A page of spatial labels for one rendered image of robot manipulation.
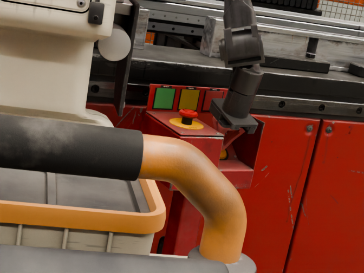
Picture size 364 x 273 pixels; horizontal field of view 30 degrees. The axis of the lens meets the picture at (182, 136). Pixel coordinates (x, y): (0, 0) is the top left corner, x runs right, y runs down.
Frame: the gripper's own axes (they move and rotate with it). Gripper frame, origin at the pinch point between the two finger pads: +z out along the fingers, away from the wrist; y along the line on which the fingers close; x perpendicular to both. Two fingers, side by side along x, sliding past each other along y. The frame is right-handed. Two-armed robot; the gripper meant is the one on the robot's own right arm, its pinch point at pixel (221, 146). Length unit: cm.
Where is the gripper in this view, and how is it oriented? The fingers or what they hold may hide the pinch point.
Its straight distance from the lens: 147.6
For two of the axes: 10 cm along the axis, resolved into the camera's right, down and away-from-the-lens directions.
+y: -4.1, -5.7, 7.2
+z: -2.7, 8.2, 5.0
